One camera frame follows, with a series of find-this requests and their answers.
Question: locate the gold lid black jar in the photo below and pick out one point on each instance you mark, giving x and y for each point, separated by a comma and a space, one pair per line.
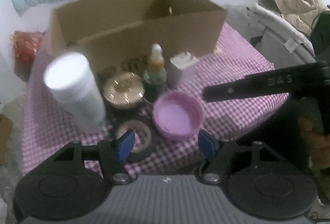
124, 91

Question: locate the brown cardboard box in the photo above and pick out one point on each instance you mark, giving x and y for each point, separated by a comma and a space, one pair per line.
119, 34

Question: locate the white cylindrical bottle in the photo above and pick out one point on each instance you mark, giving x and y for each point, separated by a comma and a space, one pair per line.
71, 82

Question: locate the green dropper bottle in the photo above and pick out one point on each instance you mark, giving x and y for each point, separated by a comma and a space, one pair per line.
154, 76

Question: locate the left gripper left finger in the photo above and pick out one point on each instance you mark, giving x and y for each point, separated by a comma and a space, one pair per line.
111, 155

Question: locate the white charger plug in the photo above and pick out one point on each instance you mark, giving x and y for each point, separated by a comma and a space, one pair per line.
181, 69

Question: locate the black tape roll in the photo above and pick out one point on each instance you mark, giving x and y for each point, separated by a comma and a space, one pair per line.
137, 138

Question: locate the red snack bag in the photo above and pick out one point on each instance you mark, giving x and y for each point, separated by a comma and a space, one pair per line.
26, 46

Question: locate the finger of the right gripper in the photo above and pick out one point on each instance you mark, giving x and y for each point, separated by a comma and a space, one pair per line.
228, 91

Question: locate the pink plastic bowl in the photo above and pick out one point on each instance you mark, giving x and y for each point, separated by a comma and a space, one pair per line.
178, 116

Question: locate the beige jacket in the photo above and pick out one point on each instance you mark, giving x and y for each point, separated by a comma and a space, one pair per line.
301, 14

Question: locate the white chair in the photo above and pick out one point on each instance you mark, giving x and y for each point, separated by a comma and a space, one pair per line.
281, 43

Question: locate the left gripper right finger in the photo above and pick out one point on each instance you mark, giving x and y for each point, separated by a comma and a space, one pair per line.
219, 156

